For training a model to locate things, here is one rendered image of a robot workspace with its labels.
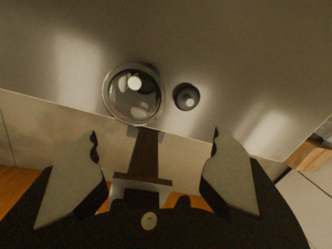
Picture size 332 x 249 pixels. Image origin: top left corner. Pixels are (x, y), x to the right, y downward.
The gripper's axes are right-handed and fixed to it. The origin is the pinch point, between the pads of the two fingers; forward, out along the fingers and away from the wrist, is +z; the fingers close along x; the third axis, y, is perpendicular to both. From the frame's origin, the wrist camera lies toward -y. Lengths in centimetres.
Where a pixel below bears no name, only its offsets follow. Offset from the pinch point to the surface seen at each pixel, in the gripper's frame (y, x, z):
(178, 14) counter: -16.5, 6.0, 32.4
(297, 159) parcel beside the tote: 118, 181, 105
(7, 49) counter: -9, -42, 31
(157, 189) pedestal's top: 57, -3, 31
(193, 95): 4.7, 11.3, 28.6
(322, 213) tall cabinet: 172, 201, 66
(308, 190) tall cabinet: 163, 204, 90
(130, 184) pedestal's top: 51, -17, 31
